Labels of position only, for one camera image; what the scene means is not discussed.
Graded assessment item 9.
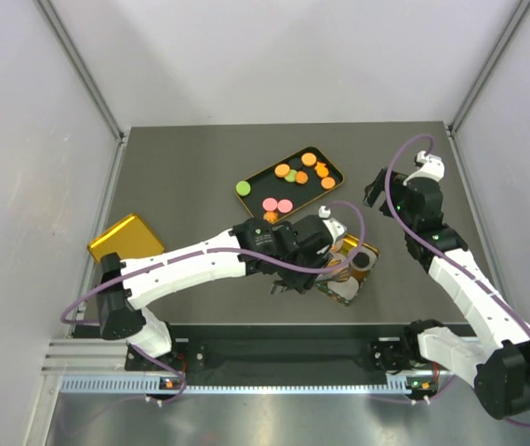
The green christmas cookie tin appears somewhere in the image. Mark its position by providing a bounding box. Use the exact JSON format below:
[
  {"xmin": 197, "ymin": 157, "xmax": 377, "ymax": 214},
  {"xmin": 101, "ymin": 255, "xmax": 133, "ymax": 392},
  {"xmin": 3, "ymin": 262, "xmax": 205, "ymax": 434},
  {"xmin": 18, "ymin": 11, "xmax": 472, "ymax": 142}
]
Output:
[{"xmin": 315, "ymin": 234, "xmax": 380, "ymax": 307}]

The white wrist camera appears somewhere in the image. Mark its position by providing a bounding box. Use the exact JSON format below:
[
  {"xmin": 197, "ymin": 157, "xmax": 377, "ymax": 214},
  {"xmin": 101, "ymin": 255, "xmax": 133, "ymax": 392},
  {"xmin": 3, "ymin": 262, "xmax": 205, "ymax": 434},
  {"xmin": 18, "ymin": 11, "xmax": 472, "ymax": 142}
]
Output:
[
  {"xmin": 318, "ymin": 205, "xmax": 347, "ymax": 243},
  {"xmin": 404, "ymin": 151, "xmax": 444, "ymax": 186}
]

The green round cookie centre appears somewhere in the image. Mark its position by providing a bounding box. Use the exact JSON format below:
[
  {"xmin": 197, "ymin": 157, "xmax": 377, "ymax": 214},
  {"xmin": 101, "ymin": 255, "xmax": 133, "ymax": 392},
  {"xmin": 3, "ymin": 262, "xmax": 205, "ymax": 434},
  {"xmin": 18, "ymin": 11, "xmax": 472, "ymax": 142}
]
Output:
[{"xmin": 285, "ymin": 169, "xmax": 297, "ymax": 183}]

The round orange cookie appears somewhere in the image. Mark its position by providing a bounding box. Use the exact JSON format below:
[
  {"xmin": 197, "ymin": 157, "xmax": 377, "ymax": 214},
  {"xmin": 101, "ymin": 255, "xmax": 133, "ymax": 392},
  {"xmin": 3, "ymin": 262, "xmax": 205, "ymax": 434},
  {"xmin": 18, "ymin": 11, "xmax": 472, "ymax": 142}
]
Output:
[
  {"xmin": 301, "ymin": 152, "xmax": 317, "ymax": 167},
  {"xmin": 321, "ymin": 177, "xmax": 336, "ymax": 190},
  {"xmin": 274, "ymin": 164, "xmax": 291, "ymax": 177}
]

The pink round cookie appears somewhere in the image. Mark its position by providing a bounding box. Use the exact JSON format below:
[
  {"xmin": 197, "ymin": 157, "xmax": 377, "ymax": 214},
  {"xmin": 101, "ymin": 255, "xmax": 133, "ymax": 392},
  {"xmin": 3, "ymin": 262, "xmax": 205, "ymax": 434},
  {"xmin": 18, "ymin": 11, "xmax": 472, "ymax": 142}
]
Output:
[
  {"xmin": 262, "ymin": 197, "xmax": 278, "ymax": 212},
  {"xmin": 277, "ymin": 199, "xmax": 294, "ymax": 214}
]

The round orange cookie top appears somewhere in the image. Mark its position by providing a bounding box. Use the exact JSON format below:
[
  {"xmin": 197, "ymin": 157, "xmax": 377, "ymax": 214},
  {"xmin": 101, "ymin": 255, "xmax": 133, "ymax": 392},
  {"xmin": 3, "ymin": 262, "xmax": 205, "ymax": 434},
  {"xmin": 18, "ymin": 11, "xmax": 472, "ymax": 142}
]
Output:
[{"xmin": 301, "ymin": 152, "xmax": 317, "ymax": 167}]

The black cookie tray gold rim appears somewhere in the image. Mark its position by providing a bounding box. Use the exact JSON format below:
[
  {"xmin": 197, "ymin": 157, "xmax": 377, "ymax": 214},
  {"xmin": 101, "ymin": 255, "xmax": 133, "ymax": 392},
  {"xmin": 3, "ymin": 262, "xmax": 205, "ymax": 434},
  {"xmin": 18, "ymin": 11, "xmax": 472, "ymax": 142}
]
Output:
[{"xmin": 234, "ymin": 146, "xmax": 344, "ymax": 222}]

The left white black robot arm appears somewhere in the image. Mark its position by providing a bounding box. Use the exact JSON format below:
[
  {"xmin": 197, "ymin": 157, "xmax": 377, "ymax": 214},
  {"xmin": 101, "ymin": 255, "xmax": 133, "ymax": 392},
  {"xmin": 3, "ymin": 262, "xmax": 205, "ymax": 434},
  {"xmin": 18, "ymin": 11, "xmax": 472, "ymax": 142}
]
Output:
[{"xmin": 97, "ymin": 214, "xmax": 347, "ymax": 369}]

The black round cookie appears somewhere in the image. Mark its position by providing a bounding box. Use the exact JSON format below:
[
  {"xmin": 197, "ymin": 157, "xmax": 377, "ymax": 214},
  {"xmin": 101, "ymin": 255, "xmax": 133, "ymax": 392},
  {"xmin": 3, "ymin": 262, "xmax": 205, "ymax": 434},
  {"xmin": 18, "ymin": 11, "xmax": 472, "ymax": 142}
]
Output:
[{"xmin": 352, "ymin": 252, "xmax": 370, "ymax": 270}]

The gold tin lid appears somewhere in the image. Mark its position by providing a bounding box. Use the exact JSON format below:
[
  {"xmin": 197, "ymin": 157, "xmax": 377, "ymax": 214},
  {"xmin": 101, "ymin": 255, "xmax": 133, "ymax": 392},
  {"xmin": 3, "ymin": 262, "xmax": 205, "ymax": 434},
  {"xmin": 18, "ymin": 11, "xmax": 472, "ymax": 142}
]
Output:
[{"xmin": 87, "ymin": 214, "xmax": 166, "ymax": 262}]

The white paper cookie cup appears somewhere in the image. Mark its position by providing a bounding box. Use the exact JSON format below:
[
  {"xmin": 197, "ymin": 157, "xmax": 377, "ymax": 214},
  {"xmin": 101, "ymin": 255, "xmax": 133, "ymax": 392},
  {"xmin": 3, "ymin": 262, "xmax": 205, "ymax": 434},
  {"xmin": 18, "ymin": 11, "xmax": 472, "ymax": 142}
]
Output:
[
  {"xmin": 327, "ymin": 277, "xmax": 360, "ymax": 301},
  {"xmin": 350, "ymin": 246, "xmax": 378, "ymax": 272}
]

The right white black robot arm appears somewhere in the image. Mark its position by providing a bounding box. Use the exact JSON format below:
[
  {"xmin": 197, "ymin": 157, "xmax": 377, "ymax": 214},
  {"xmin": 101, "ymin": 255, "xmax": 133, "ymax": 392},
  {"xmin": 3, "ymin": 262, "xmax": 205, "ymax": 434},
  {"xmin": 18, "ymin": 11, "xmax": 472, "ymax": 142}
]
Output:
[{"xmin": 364, "ymin": 168, "xmax": 530, "ymax": 420}]

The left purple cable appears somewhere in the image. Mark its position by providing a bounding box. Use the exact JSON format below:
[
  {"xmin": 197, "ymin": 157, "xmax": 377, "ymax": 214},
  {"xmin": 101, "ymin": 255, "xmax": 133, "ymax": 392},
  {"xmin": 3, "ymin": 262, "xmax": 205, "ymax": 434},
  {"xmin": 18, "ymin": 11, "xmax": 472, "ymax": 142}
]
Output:
[{"xmin": 60, "ymin": 200, "xmax": 370, "ymax": 410}]

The round orange cookie left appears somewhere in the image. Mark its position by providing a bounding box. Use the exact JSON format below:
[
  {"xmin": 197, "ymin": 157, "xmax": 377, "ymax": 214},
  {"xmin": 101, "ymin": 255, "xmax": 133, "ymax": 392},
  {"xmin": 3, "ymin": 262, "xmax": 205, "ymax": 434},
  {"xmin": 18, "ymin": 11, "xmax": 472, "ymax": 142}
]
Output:
[{"xmin": 274, "ymin": 164, "xmax": 291, "ymax": 177}]

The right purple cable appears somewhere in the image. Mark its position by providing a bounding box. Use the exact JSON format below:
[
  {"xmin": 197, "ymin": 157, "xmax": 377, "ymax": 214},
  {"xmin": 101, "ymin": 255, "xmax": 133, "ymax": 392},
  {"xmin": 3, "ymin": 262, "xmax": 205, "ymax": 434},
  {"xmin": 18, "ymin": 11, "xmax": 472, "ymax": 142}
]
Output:
[{"xmin": 366, "ymin": 134, "xmax": 530, "ymax": 428}]

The green round cookie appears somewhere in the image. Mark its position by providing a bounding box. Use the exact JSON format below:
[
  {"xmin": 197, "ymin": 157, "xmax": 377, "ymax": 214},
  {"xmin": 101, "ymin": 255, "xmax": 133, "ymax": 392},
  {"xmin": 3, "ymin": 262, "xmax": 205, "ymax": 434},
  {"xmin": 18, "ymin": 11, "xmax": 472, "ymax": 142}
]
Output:
[
  {"xmin": 235, "ymin": 180, "xmax": 251, "ymax": 196},
  {"xmin": 285, "ymin": 169, "xmax": 297, "ymax": 183}
]

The orange fish cookie on tray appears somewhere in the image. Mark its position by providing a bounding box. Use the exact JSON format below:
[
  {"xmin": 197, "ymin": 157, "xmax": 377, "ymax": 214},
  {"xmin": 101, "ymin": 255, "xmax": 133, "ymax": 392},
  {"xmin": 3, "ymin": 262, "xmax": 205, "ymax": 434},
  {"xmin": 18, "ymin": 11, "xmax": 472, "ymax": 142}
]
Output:
[{"xmin": 314, "ymin": 163, "xmax": 330, "ymax": 178}]

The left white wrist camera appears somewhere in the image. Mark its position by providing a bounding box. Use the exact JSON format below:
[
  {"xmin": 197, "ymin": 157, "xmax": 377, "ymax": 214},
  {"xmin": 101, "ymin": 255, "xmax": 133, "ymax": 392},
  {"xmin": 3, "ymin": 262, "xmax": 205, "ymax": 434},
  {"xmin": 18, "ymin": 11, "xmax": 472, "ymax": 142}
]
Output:
[{"xmin": 318, "ymin": 205, "xmax": 347, "ymax": 243}]

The purple cable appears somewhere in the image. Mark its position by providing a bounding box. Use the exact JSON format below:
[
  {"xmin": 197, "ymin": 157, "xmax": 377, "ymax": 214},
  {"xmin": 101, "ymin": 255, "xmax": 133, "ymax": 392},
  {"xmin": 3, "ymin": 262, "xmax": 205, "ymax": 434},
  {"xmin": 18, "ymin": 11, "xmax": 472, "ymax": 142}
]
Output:
[
  {"xmin": 60, "ymin": 200, "xmax": 370, "ymax": 410},
  {"xmin": 366, "ymin": 134, "xmax": 530, "ymax": 428}
]

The green round cookie left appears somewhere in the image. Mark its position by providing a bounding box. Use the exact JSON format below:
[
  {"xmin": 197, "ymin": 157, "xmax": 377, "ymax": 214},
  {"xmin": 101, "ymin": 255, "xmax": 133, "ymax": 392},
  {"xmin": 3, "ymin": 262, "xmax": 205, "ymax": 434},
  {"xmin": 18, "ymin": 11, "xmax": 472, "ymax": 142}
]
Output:
[{"xmin": 235, "ymin": 180, "xmax": 251, "ymax": 196}]

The white slotted cable duct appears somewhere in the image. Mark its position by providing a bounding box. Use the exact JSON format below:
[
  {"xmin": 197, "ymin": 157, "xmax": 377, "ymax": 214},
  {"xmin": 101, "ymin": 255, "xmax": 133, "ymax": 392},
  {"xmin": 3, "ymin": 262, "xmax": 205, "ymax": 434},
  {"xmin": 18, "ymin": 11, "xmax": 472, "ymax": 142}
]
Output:
[{"xmin": 60, "ymin": 375, "xmax": 438, "ymax": 396}]

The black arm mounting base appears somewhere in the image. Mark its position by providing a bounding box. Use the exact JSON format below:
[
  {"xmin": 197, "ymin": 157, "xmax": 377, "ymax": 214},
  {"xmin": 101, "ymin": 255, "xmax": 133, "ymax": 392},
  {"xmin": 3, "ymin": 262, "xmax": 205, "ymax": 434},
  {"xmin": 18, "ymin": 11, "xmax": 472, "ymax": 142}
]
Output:
[{"xmin": 129, "ymin": 338, "xmax": 430, "ymax": 374}]

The round orange cookie right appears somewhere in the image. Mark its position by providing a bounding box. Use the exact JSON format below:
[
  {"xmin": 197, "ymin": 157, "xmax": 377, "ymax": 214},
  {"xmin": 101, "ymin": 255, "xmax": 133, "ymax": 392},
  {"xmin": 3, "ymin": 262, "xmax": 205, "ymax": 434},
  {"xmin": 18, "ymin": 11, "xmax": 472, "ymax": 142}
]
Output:
[{"xmin": 321, "ymin": 177, "xmax": 336, "ymax": 190}]

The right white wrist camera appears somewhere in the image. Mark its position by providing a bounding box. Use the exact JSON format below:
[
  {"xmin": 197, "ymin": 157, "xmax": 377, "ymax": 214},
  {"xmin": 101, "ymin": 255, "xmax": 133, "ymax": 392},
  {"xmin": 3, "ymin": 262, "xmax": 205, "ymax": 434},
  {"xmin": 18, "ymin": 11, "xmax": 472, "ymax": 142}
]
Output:
[{"xmin": 404, "ymin": 151, "xmax": 444, "ymax": 186}]

